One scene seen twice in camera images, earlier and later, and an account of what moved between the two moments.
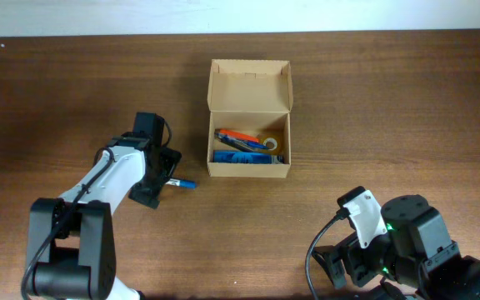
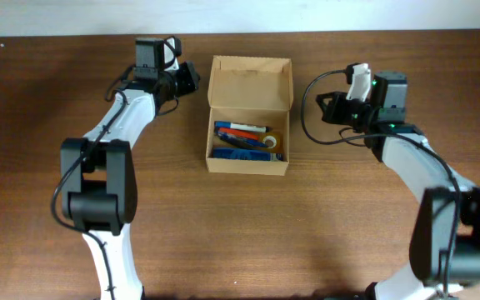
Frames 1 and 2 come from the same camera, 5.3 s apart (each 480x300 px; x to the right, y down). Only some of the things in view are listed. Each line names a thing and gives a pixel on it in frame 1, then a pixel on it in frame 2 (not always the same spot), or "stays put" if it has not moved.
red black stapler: x=236 y=134 stays put
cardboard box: x=251 y=97 stays put
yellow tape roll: x=271 y=140 stays put
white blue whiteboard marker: x=179 y=182 to x=219 y=124
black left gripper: x=153 y=176 to x=187 y=77
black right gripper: x=352 y=264 to x=336 y=108
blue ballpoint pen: x=232 y=138 stays put
